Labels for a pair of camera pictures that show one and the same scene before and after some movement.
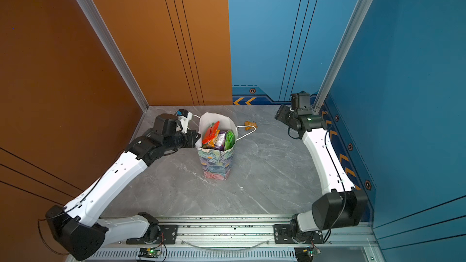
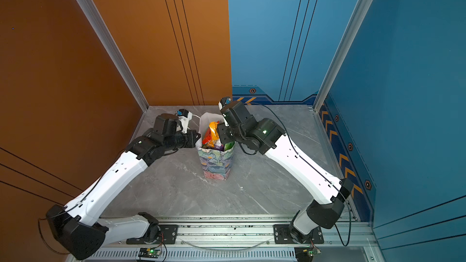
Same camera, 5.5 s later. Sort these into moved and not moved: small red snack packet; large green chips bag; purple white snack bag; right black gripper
Moved: right black gripper
Not moved: small red snack packet; purple white snack bag; large green chips bag
